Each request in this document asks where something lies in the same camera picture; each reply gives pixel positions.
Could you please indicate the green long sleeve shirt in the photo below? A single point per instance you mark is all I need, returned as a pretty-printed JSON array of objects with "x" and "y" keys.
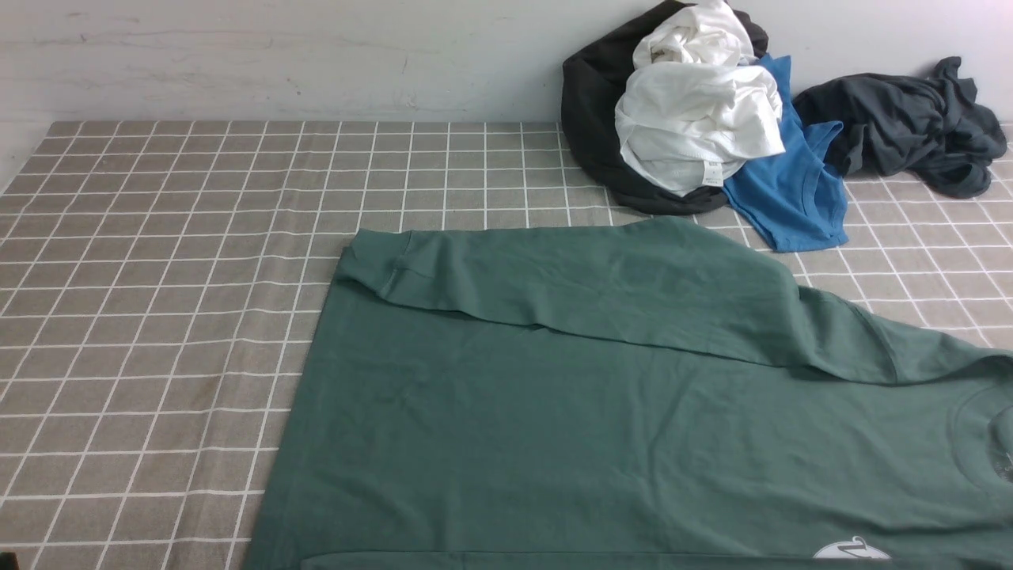
[{"x": 645, "y": 396}]

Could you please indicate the blue t-shirt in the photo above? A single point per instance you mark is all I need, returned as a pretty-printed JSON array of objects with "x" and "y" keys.
[{"x": 795, "y": 202}]

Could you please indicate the black garment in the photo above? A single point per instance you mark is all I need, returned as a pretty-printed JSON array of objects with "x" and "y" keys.
[{"x": 594, "y": 79}]

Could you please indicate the white garment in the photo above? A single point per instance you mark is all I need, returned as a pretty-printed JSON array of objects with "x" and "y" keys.
[{"x": 697, "y": 106}]

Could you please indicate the grey checkered tablecloth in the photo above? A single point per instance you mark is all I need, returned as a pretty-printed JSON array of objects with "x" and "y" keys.
[{"x": 162, "y": 284}]

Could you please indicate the dark grey garment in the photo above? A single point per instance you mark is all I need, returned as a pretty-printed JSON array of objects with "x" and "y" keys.
[{"x": 931, "y": 126}]

